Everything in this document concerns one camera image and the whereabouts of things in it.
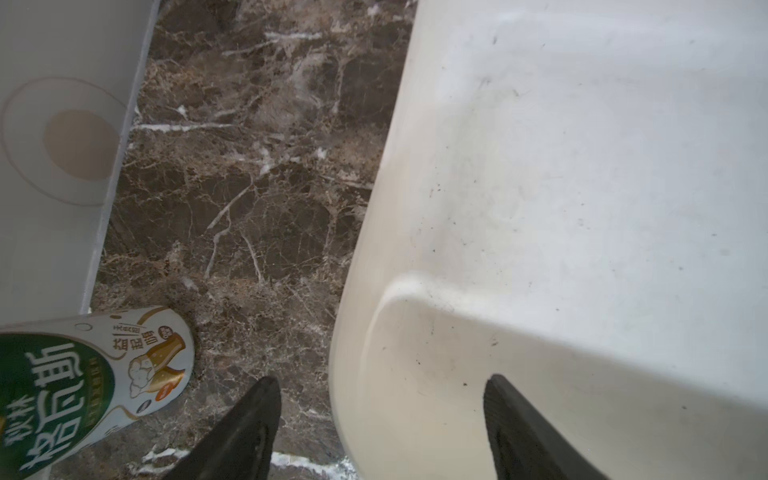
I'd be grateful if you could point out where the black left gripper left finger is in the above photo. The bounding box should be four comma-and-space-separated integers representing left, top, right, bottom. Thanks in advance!
164, 376, 282, 480

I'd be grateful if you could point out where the green label drink bottle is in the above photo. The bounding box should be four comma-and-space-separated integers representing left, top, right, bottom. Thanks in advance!
1, 306, 195, 479

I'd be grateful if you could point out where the white plastic bin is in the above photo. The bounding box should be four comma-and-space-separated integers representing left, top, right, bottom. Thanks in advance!
329, 1, 767, 479

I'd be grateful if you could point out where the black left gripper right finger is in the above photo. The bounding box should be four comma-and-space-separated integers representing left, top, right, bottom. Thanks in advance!
483, 374, 607, 480

